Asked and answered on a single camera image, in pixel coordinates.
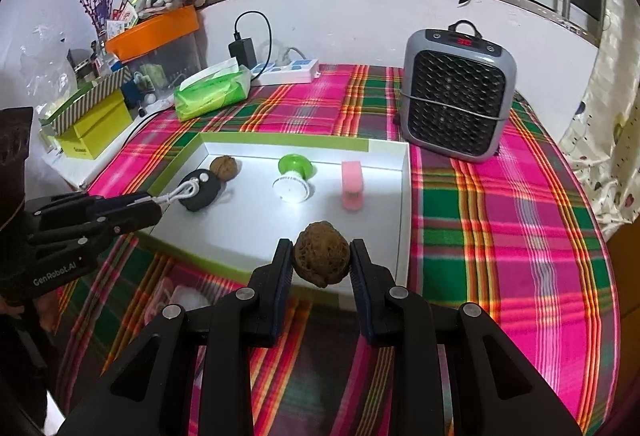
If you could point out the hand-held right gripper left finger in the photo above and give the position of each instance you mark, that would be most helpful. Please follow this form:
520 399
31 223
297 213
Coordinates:
282 286

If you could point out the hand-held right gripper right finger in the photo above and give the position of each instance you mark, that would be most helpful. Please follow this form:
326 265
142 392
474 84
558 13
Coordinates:
362 296

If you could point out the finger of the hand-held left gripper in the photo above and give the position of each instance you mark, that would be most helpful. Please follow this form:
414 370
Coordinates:
115 202
130 221

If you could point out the brown walnut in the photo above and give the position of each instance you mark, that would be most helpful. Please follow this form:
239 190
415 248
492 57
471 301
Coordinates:
226 166
320 253

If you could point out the green and white cardboard box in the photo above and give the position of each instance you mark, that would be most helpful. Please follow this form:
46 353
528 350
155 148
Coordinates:
250 226

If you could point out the small pink holder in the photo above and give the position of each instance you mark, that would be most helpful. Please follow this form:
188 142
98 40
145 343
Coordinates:
162 296

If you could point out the white round container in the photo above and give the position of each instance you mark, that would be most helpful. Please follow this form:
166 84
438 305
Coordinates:
192 298

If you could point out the green and white round gadget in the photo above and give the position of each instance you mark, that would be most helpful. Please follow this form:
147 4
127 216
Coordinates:
292 188

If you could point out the pink and white clip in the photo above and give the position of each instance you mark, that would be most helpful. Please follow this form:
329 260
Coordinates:
352 186

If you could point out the yellow-green cardboard box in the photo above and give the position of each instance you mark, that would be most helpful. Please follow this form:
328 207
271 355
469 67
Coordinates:
95 131

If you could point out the striped green white box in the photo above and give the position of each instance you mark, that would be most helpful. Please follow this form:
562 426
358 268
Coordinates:
100 91

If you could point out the small blue white box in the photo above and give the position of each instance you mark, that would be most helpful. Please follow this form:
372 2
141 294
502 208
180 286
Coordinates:
135 88

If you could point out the green tissue pack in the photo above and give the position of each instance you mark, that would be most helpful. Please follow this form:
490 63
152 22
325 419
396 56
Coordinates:
210 96

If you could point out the pink green plaid tablecloth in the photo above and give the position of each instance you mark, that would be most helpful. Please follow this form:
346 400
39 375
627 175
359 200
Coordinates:
500 241

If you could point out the clear plastic bag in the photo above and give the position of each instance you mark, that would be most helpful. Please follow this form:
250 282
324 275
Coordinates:
45 66

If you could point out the clear plastic container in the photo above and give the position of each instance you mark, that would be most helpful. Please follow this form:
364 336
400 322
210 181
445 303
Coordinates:
175 61

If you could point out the orange plastic bin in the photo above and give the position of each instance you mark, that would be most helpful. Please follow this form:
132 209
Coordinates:
155 31

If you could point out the bunch of colourful packets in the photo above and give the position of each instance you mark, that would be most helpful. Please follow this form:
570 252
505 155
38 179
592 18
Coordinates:
122 16

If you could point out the white power strip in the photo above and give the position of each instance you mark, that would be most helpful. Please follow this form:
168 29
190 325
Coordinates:
290 71

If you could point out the grey space heater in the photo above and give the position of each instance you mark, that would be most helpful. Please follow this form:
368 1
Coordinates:
455 101

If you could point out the wooden cabinet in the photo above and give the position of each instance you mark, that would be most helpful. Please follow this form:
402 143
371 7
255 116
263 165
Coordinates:
625 256

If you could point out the cream patterned curtain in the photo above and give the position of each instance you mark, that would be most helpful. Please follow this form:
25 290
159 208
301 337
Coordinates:
610 116

